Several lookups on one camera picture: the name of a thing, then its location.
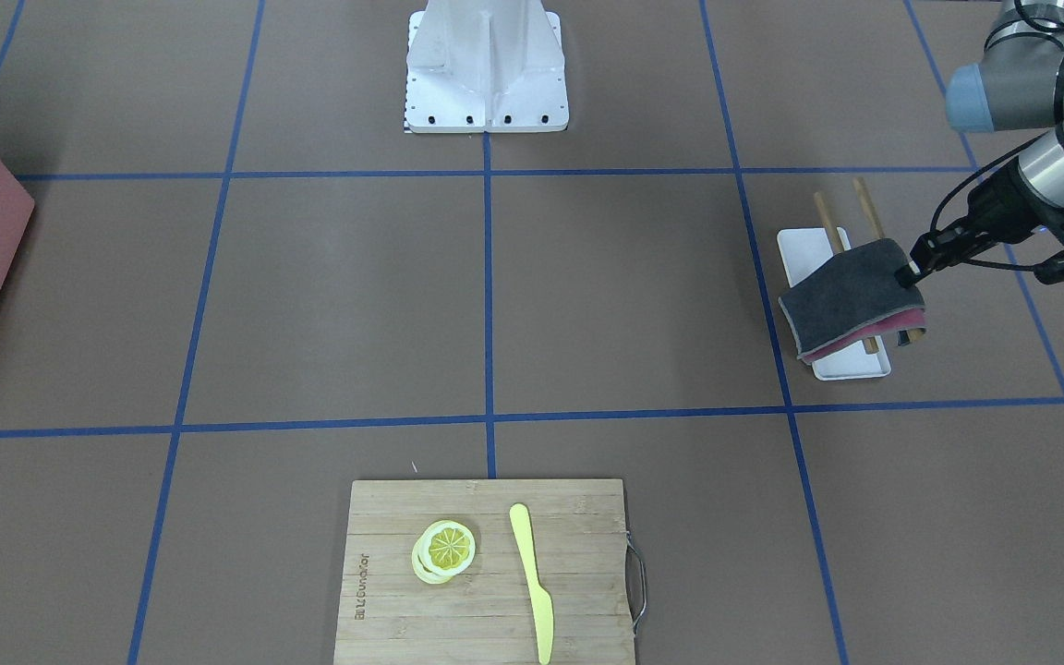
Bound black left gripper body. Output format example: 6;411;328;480
930;159;1050;261

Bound grey and pink cloth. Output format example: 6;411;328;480
780;238;927;365

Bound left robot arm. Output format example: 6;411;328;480
898;1;1064;287

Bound wooden rack rod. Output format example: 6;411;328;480
852;176;925;346
812;192;878;355

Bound white rectangular tray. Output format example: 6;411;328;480
777;227;892;381

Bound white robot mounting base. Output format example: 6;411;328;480
403;1;571;134

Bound yellow plastic knife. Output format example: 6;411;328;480
508;502;556;664

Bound yellow lemon slices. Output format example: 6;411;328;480
411;519;477;585

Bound bamboo cutting board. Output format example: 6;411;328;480
333;478;636;664

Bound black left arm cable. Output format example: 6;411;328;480
927;139;1064;273

